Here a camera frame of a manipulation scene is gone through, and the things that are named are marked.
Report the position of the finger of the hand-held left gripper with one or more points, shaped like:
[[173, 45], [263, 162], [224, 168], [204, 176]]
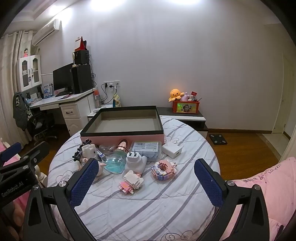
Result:
[[38, 153], [10, 150]]

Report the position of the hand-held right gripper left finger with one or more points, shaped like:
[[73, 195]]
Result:
[[83, 183]]

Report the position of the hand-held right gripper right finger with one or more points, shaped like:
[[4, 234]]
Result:
[[208, 185]]

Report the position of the heart-shaped blue perfume bottle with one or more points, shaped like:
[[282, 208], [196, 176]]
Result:
[[114, 162]]

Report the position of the pink donut block toy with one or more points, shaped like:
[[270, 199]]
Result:
[[163, 170]]

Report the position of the white cube power adapter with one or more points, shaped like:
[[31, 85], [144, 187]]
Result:
[[171, 151]]

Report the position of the pink storage box black rim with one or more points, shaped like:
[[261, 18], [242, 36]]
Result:
[[104, 136]]

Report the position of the clear plastic box white label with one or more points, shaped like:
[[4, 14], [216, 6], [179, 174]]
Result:
[[145, 148]]

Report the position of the white pink toy figure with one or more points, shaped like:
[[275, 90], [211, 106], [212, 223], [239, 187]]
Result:
[[101, 168]]

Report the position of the black office chair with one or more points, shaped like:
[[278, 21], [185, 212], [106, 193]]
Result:
[[42, 125]]

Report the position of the dark printed jacket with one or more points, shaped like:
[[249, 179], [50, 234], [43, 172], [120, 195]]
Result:
[[19, 111]]

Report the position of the black bathroom scale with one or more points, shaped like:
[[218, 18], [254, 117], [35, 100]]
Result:
[[217, 139]]

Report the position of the pink white block figure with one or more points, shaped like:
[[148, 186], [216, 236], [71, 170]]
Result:
[[131, 180]]

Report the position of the white desk with drawers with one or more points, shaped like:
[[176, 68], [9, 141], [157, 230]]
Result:
[[74, 113]]

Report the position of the white plug charger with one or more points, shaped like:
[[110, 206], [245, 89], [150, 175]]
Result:
[[135, 163]]

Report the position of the pink quilt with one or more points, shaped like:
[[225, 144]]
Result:
[[266, 176]]

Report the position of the white side cabinet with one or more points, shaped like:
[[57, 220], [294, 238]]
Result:
[[93, 113]]

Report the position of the beige curtain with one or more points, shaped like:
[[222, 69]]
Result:
[[9, 81]]

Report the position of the black white TV cabinet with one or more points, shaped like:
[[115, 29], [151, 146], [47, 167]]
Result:
[[189, 118]]

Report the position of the black computer monitor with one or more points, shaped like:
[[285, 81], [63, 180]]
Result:
[[62, 77]]

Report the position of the white glass-door cabinet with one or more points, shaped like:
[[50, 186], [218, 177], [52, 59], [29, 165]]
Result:
[[29, 73]]

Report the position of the clear bottle red cap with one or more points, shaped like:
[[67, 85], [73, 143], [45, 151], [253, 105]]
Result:
[[97, 99]]

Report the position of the red printed storage box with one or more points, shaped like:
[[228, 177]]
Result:
[[185, 107]]

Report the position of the black computer tower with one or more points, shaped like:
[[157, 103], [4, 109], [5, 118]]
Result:
[[81, 78]]

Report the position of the yellow snack bag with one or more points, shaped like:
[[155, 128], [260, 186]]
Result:
[[117, 100]]

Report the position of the pink plush toy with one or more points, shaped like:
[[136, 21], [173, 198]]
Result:
[[185, 97]]

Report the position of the orange octopus plush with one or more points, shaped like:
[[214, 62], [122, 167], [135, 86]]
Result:
[[177, 94]]

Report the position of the small pink doll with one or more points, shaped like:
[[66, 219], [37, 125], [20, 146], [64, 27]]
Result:
[[26, 52]]

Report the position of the black speaker box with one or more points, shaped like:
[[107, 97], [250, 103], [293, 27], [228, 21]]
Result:
[[81, 57]]

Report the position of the white door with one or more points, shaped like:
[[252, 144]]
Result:
[[283, 97]]

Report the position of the red triangular ornament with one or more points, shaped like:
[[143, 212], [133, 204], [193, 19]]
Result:
[[81, 44]]

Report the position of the white air conditioner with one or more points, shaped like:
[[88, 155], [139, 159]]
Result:
[[46, 31]]

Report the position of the white wall socket strip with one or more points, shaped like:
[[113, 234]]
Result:
[[112, 84]]

